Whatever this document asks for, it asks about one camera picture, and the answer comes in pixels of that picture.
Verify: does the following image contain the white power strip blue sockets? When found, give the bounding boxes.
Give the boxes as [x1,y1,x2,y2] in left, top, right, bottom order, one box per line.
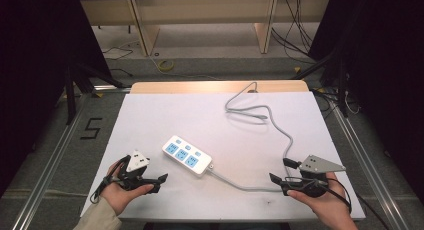
[161,134,214,177]

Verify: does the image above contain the white table board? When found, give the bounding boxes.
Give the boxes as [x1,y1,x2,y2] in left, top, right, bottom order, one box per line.
[80,91,367,223]

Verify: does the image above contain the black curtain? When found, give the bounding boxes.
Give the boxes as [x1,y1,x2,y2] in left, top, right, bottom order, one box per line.
[308,0,424,204]
[0,0,113,198]

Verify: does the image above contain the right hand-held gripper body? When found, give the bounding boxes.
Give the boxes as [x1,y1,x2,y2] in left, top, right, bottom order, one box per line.
[281,154,347,199]

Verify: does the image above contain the aluminium floor rail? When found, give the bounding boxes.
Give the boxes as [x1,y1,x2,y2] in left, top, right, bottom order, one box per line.
[10,89,92,230]
[327,98,412,230]

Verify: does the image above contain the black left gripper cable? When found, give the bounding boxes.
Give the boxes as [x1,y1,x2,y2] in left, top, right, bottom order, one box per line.
[89,155,132,205]

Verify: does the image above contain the bundle of black floor cables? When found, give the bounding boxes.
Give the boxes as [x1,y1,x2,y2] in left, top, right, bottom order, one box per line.
[270,0,322,66]

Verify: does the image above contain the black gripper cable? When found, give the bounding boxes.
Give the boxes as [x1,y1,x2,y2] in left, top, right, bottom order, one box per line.
[324,177,392,230]
[89,155,132,205]

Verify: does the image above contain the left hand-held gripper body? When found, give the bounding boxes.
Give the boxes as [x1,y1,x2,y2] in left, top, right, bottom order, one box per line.
[116,150,152,192]

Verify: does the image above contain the grey power strip cable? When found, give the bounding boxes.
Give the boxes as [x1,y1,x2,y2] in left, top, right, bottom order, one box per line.
[207,81,295,193]

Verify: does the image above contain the light wooden desk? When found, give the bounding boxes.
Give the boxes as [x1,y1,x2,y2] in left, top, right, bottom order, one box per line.
[79,0,332,57]

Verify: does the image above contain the black metal stand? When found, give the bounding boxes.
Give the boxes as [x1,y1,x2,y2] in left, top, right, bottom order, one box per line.
[64,62,125,126]
[292,48,352,118]

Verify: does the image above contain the white floor cable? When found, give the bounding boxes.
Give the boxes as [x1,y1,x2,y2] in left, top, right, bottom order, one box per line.
[145,39,221,82]

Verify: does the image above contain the yellow tape roll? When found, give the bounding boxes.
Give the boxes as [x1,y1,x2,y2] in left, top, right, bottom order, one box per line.
[157,59,175,73]

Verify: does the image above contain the thin black floor cable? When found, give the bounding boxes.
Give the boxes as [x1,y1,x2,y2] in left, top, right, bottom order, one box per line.
[100,45,134,78]

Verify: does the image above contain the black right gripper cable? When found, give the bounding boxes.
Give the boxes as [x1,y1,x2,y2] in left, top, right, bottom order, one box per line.
[324,177,392,230]

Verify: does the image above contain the person's right hand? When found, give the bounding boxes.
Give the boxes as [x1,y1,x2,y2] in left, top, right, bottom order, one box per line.
[287,171,352,225]

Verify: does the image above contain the person's left hand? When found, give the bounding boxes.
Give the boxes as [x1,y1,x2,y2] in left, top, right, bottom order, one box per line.
[99,159,155,216]

